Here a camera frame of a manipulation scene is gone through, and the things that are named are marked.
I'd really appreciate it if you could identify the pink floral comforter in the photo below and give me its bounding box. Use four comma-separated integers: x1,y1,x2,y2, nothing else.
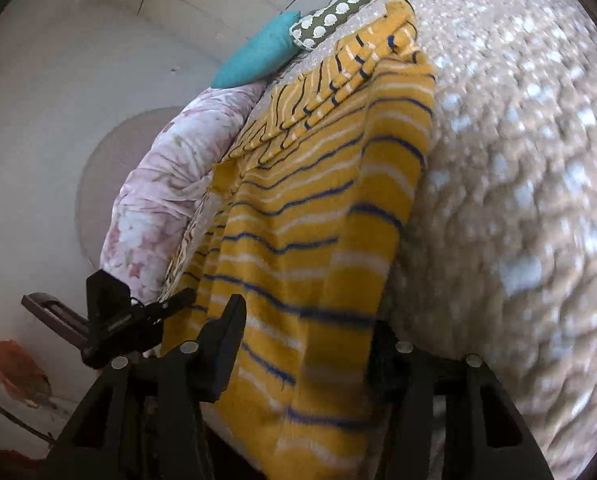
100,80,269,306

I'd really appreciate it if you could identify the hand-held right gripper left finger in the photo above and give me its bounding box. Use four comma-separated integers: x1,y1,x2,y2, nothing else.
38,294,248,480

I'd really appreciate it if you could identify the orange plastic object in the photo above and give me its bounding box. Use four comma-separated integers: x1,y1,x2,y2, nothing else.
0,340,54,408

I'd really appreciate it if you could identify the black cable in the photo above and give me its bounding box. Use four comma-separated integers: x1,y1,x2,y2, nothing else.
0,382,56,446

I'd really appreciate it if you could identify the teal pillow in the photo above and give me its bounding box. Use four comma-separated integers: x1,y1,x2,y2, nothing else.
211,10,304,90

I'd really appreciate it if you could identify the yellow striped sweater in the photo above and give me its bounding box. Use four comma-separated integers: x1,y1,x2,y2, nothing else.
159,0,437,478

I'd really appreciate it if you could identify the green dotted bolster pillow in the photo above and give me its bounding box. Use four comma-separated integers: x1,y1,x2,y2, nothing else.
289,0,404,52

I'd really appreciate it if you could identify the beige quilted bedspread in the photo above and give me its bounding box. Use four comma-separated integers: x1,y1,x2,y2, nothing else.
158,0,597,480

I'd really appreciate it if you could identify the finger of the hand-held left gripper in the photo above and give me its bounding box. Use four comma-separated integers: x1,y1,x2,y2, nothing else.
143,287,198,323

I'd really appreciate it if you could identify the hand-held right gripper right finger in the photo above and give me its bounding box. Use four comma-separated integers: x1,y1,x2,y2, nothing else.
366,320,555,480

